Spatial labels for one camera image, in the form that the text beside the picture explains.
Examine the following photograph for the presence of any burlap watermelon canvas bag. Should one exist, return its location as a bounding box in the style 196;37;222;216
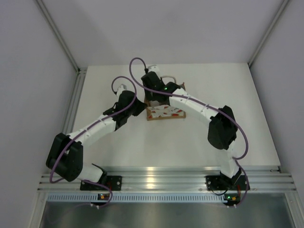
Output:
143;75;186;122

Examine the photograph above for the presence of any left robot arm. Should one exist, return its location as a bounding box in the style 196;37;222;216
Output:
46;90;147;190

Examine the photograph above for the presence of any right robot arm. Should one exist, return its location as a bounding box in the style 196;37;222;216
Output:
141;71;241;189

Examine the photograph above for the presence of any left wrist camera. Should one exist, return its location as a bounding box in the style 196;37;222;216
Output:
117;84;127;93

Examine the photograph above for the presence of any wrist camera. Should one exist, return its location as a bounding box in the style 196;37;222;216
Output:
147;65;160;75
117;84;127;93

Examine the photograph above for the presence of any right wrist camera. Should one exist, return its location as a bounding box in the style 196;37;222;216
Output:
147;65;160;75

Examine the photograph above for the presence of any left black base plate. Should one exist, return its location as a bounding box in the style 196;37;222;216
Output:
80;175;122;191

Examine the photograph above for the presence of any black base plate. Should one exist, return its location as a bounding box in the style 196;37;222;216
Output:
205;175;229;191
80;175;122;191

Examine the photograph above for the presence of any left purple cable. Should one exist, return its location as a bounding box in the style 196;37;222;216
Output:
49;76;138;209

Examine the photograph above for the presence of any purple cable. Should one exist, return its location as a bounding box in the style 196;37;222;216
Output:
129;57;250;209
49;76;138;209

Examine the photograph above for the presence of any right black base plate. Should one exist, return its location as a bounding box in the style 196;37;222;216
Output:
205;175;229;191

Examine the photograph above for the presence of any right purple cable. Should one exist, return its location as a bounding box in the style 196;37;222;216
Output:
129;57;250;209

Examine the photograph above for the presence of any white slotted cable duct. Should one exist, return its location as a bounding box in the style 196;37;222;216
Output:
47;193;236;203

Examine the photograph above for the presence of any left aluminium frame post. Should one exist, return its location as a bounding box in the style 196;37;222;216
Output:
34;0;80;73

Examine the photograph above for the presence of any aluminium frame post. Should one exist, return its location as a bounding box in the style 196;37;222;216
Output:
34;0;80;73
247;0;292;68

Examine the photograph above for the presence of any aluminium mounting rail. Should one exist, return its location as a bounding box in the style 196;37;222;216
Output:
38;165;296;192

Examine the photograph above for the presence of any right aluminium frame post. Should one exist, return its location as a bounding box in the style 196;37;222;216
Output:
247;0;292;68

